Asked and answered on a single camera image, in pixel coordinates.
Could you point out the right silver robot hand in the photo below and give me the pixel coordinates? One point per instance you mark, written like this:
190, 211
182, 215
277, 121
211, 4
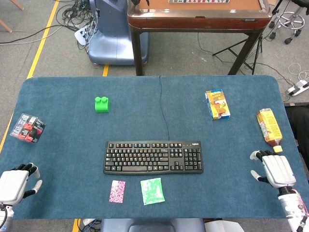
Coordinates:
277, 170

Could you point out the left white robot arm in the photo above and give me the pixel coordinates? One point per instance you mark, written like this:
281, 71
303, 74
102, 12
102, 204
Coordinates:
4, 216

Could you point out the blue grey robot chest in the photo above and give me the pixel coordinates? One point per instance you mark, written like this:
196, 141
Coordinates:
152, 225

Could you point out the row of mahjong tiles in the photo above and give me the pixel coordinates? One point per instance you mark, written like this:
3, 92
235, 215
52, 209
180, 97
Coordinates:
198, 1

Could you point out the green white patterned packet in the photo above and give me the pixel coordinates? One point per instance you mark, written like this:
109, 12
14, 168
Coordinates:
152, 191

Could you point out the blue felt table mat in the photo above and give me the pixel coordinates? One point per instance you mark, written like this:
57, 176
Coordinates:
72, 154

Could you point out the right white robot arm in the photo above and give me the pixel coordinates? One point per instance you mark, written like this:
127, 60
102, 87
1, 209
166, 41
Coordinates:
293, 207

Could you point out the wooden furniture leg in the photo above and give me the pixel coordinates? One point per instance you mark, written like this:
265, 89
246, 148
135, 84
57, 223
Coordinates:
4, 25
17, 3

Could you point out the brown tea bottle yellow label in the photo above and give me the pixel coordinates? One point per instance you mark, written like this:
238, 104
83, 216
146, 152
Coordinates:
269, 128

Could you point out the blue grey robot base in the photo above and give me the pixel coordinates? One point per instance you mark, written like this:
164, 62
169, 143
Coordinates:
113, 36

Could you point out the white power strip with plugs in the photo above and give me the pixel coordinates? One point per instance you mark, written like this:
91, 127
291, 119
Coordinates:
83, 33

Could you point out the brown mahjong table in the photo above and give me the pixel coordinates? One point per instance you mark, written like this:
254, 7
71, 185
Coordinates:
198, 21

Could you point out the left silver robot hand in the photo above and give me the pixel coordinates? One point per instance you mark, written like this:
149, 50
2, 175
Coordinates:
10, 184

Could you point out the chrome stool wheeled base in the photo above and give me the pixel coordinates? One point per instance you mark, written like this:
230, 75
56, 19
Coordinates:
289, 20

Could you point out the black computer keyboard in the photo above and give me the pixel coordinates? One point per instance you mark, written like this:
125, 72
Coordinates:
153, 157

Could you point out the black red white box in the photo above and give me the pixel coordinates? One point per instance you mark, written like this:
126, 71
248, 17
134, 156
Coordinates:
27, 128

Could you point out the green toy brick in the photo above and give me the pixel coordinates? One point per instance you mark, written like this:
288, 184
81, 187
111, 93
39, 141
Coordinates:
102, 105

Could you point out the orange blue snack box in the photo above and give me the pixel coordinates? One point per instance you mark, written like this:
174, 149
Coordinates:
217, 105

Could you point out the pink white patterned packet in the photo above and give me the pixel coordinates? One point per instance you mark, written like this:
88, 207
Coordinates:
117, 191

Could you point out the black tripod stand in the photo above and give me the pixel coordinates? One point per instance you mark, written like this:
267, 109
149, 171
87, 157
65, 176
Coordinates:
246, 54

